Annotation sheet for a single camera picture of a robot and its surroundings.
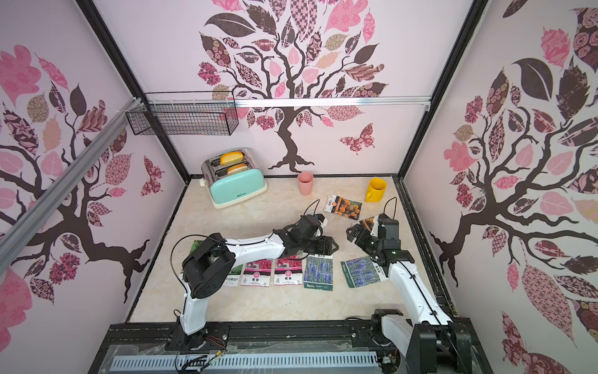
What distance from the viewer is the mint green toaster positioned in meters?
0.97

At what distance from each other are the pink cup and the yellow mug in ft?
0.91

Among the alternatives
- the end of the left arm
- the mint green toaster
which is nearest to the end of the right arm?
the end of the left arm

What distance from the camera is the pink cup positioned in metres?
1.09

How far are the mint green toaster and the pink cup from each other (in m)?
0.19
